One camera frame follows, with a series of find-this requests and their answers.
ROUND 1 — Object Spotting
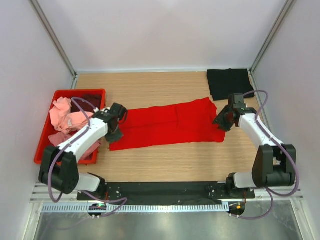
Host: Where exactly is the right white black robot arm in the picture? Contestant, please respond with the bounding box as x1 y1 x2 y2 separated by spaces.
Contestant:
213 93 300 198

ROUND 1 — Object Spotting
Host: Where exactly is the dusty pink t shirt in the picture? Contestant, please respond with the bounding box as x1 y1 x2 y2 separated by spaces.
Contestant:
48 132 102 160

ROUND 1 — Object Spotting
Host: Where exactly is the red plastic bin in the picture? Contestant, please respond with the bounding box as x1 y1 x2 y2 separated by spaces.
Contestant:
34 88 106 165

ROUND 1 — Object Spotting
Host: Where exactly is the folded black t shirt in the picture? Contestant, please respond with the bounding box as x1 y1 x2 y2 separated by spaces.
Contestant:
206 69 254 101

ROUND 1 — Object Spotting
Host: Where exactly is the right aluminium frame post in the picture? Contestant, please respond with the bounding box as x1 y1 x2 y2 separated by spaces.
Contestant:
249 0 296 75

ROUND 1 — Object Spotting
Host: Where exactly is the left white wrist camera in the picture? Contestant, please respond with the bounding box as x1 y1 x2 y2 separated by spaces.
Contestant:
93 107 111 113

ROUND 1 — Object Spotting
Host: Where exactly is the red t shirt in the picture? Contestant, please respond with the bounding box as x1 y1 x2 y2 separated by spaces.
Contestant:
109 97 226 151

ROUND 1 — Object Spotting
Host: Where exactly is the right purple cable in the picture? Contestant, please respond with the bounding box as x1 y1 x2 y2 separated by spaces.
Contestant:
228 89 301 220

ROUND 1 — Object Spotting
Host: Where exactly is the aluminium front rail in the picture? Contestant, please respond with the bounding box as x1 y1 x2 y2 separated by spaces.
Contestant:
29 183 304 204

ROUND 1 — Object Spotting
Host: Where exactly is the aluminium frame post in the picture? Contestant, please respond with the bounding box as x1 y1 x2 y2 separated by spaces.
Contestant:
249 0 296 75
28 0 77 79

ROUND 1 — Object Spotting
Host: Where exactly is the left aluminium frame post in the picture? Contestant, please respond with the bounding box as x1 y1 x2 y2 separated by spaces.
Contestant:
28 0 77 79

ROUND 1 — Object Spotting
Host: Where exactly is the dark maroon t shirt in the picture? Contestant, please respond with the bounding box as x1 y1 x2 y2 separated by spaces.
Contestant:
76 93 102 113

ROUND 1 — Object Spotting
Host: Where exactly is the white slotted cable duct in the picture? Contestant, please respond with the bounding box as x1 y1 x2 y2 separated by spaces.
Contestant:
41 202 229 214

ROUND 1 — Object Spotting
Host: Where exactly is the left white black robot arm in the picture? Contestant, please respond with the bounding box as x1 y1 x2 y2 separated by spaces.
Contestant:
38 103 128 203

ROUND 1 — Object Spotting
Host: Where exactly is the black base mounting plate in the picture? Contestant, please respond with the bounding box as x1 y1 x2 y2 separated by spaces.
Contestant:
90 181 255 201

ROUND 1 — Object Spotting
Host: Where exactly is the light pink t shirt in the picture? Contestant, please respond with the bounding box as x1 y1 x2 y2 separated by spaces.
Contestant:
49 97 88 134

